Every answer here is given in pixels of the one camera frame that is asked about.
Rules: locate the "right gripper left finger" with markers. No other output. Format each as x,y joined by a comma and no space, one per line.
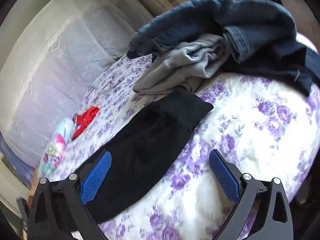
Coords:
58,207

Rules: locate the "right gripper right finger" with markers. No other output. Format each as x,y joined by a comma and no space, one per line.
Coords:
273,219

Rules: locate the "black pants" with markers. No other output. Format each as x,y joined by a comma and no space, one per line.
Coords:
143,151

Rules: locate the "blue patterned cloth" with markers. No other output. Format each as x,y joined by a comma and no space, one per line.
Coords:
23,171

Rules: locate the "folded colourful floral quilt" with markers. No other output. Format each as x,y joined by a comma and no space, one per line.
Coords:
54,151

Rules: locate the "purple floral bed sheet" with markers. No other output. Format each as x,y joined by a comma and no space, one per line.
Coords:
264,127

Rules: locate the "red folded garment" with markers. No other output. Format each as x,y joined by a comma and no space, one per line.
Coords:
83,120

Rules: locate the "grey folded garment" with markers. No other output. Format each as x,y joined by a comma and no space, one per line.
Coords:
185,67

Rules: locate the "blue denim jeans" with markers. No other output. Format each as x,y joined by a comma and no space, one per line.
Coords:
260,35

